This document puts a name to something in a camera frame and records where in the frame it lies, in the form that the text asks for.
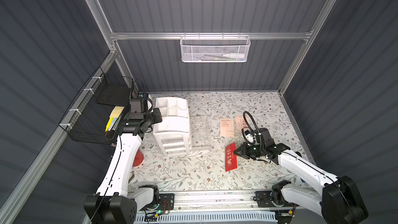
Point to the clear plastic drawer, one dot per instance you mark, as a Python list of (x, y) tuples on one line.
[(200, 134)]

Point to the black wire wall basket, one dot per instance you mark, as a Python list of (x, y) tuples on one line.
[(86, 121)]

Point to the red pencil cup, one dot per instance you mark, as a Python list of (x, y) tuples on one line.
[(138, 160)]

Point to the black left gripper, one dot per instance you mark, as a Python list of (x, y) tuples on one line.
[(155, 115)]

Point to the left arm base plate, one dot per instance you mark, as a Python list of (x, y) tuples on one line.
[(166, 202)]

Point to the white marker in basket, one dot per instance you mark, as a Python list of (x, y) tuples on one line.
[(234, 56)]

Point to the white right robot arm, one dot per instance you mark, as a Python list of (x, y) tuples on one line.
[(336, 199)]

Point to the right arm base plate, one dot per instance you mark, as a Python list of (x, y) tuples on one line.
[(267, 197)]

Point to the yellow sticky notes pad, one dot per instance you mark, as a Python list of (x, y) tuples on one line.
[(116, 112)]

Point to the beige good luck postcard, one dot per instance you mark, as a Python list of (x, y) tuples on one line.
[(227, 128)]

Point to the red chinese text postcard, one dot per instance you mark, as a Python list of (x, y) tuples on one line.
[(230, 157)]

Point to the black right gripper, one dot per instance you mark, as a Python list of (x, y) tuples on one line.
[(247, 151)]

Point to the white wire mesh basket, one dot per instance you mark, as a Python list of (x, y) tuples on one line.
[(210, 48)]

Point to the white desk drawer organizer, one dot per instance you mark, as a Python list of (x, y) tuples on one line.
[(173, 132)]

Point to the pink postcards stack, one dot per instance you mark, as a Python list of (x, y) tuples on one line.
[(240, 123)]

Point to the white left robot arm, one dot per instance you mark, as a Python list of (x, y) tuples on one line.
[(112, 203)]

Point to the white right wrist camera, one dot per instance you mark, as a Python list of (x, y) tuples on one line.
[(249, 137)]

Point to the black notebook in basket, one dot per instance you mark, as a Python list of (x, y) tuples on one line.
[(114, 95)]

